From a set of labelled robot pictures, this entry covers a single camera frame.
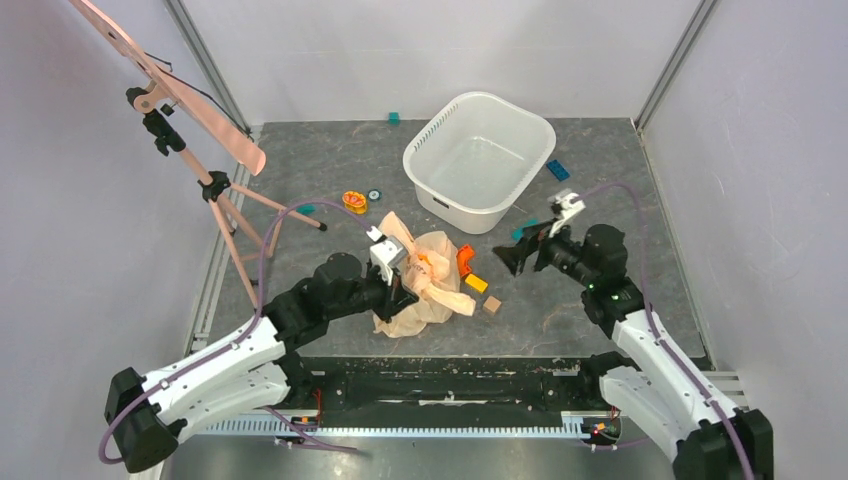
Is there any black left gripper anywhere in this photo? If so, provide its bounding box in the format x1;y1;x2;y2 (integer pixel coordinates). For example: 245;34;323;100
327;261;419;323

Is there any cream banana print plastic bag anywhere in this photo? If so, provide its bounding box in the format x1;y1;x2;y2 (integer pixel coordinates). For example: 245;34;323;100
373;211;476;338

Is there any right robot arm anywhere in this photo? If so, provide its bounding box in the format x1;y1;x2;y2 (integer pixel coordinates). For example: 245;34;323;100
493;222;775;479

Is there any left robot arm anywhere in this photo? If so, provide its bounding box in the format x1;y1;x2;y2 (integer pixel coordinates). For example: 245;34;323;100
99;253;419;474

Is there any teal flat rectangular block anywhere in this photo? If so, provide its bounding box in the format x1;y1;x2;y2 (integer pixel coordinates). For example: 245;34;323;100
511;218;539;242

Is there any orange curved toy piece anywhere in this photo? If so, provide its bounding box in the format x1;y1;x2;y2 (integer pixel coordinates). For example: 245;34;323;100
456;244;476;278

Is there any yellow toy block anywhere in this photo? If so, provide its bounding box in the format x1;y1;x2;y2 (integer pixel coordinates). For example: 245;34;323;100
464;273;488;293

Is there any brown wooden cube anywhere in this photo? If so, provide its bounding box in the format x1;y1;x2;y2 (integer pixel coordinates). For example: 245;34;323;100
482;296;502;315

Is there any blue lego brick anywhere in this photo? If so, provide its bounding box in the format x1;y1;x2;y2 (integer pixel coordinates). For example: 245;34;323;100
545;159;570;182

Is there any white plastic basin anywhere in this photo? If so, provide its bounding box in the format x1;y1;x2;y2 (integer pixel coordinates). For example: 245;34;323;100
402;91;557;235

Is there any yellow orange toy cylinder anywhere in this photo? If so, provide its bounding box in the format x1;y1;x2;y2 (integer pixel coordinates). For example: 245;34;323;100
342;191;368;215

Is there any teal wedge block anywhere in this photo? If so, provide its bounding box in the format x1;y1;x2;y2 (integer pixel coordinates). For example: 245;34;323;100
296;204;316;216

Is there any pink tripod easel stand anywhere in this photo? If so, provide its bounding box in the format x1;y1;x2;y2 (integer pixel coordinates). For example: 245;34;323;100
68;0;329;311

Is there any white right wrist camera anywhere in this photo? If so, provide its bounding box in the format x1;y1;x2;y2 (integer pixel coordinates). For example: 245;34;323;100
548;189;586;238

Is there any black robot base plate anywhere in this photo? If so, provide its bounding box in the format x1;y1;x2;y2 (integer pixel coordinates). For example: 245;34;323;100
273;357;612;429

